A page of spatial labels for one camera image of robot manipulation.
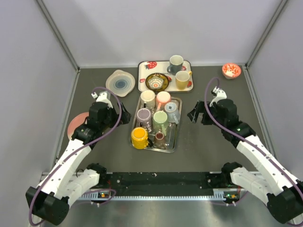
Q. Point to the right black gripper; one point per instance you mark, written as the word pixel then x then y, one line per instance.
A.
pixel 199 108

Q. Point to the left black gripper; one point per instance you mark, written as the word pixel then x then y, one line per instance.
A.
pixel 126 116

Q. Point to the light blue mug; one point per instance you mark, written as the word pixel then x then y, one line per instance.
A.
pixel 172 112

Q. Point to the yellow mug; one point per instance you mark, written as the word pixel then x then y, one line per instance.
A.
pixel 140 139

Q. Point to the green mug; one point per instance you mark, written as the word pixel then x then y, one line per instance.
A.
pixel 160 122

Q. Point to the small brown mug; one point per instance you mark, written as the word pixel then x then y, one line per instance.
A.
pixel 159 140

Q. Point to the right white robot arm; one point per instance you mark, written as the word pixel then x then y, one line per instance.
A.
pixel 278 189

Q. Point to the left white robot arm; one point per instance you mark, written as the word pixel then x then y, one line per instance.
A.
pixel 52 199

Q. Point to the purple mug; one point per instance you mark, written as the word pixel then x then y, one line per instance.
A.
pixel 144 117

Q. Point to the cream mug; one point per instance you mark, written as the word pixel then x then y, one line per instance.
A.
pixel 148 99

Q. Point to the pink mug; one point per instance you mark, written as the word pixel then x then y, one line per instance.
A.
pixel 162 98

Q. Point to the mustard mug on tray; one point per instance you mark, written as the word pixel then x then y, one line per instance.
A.
pixel 183 79

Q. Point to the grey-blue mug on tray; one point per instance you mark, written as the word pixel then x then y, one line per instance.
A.
pixel 175 64

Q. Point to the steel tray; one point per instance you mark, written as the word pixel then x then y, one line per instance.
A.
pixel 171 138

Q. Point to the dark patterned small bowl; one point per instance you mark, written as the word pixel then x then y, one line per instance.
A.
pixel 157 82

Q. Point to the pink cream plate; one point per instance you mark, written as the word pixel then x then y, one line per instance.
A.
pixel 76 122

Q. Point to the red patterned bowl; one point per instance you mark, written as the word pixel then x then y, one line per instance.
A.
pixel 231 70

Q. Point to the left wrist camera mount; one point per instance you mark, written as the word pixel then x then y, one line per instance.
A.
pixel 103 97

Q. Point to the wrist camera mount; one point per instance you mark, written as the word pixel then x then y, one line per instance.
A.
pixel 103 97
pixel 218 94

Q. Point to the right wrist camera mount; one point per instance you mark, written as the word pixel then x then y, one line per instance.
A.
pixel 218 94

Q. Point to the translucent blue-ring plate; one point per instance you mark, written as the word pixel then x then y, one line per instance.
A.
pixel 121 83

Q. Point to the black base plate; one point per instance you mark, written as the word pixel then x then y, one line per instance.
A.
pixel 166 183

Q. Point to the grey cable duct rail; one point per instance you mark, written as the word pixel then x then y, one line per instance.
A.
pixel 216 196

